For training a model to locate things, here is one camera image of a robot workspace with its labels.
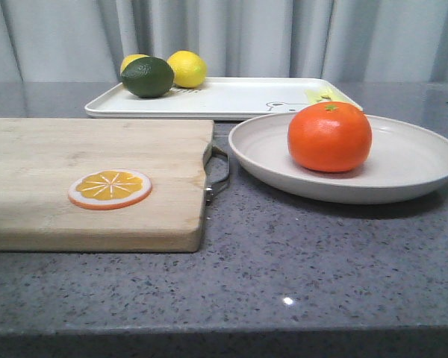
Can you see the orange mandarin fruit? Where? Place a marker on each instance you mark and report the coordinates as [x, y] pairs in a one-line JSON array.
[[332, 136]]

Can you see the beige round plate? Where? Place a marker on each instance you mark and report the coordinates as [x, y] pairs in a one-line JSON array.
[[405, 162]]

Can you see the white bear-print tray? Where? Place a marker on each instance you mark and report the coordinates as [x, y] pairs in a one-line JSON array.
[[217, 98]]

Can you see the yellow lemon right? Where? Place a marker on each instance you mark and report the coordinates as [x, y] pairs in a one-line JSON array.
[[189, 68]]

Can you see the yellow lemon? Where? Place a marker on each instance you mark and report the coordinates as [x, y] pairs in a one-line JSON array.
[[189, 68], [129, 59]]

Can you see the orange slice toy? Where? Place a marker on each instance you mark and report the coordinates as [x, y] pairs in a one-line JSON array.
[[110, 189]]

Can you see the yellow plastic knife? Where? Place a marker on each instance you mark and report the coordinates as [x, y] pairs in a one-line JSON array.
[[313, 96]]

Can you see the green lime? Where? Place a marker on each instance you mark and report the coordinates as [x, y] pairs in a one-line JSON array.
[[148, 77]]

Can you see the yellow plastic fork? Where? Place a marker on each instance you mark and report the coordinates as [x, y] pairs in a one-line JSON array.
[[329, 94]]

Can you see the yellow lemon left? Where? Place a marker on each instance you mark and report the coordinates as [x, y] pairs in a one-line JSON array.
[[129, 59]]

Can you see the wooden cutting board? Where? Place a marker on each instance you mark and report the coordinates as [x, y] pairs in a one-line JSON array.
[[41, 158]]

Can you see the grey curtain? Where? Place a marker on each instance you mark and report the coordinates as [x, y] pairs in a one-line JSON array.
[[340, 41]]

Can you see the metal cutting board handle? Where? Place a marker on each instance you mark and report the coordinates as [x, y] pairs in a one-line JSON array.
[[217, 170]]

